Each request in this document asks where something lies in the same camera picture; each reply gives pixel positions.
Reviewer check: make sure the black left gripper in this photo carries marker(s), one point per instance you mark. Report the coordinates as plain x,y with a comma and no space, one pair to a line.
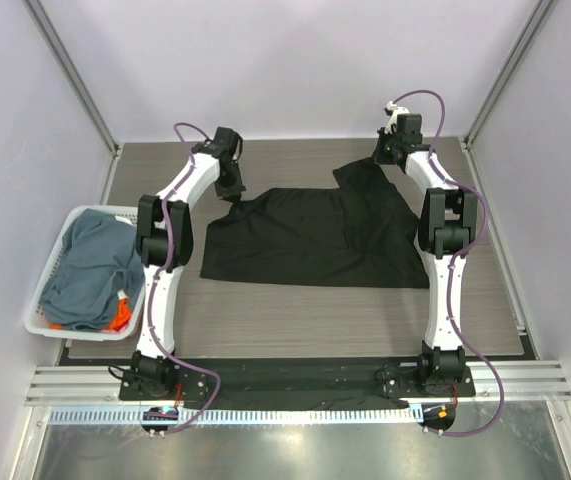
231,194

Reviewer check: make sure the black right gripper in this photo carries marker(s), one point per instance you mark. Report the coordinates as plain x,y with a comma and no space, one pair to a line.
379,158

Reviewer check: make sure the black t-shirt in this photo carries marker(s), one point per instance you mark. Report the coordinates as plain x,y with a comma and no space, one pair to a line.
359,234

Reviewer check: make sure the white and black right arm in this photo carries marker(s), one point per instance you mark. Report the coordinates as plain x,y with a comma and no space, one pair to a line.
447,227

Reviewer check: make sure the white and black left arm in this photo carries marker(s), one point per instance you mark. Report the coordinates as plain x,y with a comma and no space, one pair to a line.
164,242

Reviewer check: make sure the grey-blue t-shirt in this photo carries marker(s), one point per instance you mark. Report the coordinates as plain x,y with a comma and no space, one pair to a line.
98,265

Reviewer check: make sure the orange garment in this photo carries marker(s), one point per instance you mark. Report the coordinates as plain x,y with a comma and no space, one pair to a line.
119,321

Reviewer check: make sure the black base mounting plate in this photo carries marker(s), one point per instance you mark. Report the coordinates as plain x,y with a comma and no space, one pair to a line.
316,384

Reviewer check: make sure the white plastic laundry basket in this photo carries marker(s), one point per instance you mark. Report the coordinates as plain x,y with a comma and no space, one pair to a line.
35,321

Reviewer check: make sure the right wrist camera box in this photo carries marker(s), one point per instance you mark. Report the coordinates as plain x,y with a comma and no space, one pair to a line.
403,125

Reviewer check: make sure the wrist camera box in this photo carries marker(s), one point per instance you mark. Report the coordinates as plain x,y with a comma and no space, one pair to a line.
226,143
403,125

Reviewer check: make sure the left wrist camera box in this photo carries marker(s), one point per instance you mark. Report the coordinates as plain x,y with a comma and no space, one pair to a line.
226,143

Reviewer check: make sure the right aluminium frame post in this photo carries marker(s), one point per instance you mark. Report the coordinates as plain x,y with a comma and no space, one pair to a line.
537,18

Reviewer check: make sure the aluminium frame post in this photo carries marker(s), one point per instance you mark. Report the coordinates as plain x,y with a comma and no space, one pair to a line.
537,18
65,62

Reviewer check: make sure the left aluminium frame post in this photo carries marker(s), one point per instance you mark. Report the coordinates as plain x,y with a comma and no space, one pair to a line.
65,62

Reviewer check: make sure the slotted white cable duct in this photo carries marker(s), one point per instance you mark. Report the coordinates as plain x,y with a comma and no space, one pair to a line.
148,416

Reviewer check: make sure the aluminium front rail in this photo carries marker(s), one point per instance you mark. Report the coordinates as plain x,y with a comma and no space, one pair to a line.
93,385

